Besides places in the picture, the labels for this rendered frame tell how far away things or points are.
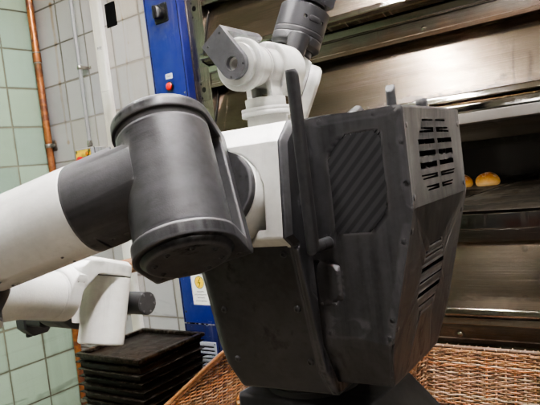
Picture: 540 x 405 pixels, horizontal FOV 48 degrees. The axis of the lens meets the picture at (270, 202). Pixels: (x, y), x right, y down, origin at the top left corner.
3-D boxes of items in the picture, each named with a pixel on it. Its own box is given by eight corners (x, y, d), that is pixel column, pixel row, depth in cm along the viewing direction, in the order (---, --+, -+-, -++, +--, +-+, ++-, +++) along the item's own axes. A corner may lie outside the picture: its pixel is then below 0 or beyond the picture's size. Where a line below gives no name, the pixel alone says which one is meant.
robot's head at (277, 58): (310, 108, 80) (302, 40, 79) (269, 106, 71) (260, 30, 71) (268, 116, 83) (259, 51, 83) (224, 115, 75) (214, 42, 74)
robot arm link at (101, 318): (40, 340, 89) (89, 345, 82) (50, 266, 91) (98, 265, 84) (104, 341, 98) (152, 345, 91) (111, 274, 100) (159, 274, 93)
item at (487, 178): (472, 187, 247) (471, 173, 247) (479, 186, 252) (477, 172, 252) (497, 185, 241) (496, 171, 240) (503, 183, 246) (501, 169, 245)
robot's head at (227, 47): (300, 68, 76) (265, 26, 78) (263, 63, 69) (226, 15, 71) (269, 104, 79) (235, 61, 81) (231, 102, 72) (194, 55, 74)
